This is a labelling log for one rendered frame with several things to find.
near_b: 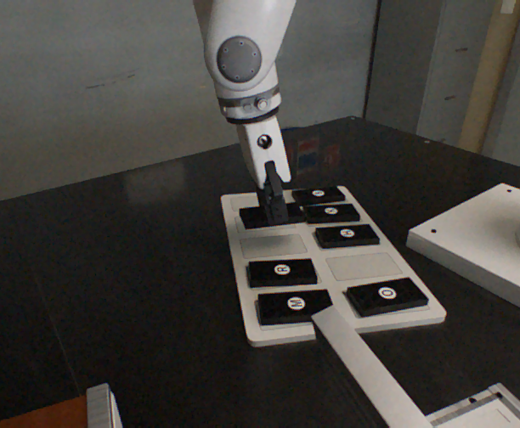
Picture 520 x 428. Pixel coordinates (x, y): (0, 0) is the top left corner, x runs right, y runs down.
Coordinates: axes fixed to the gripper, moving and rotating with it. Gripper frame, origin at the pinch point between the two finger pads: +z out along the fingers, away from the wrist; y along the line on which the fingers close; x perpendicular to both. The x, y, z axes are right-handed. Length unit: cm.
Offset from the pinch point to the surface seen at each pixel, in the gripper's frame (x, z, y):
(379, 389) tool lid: 3.5, -12.8, -41.8
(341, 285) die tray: -5.5, 9.3, -12.3
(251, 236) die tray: 4.0, 7.4, 3.6
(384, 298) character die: -9.6, 9.0, -17.4
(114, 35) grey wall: 29, -14, 163
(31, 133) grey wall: 79, 15, 146
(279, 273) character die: 2.5, 6.5, -8.7
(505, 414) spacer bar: -12.0, 8.2, -36.2
